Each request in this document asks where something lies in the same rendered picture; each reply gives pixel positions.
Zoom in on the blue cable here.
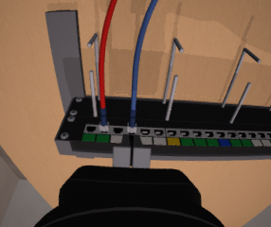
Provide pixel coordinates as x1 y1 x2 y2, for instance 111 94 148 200
130 0 158 117

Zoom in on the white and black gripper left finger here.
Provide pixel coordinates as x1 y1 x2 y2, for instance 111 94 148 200
113 134 132 167

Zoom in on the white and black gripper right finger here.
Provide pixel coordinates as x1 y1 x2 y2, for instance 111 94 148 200
131 134 151 168

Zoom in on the red patch cord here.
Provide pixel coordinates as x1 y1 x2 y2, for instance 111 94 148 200
99 0 117 115

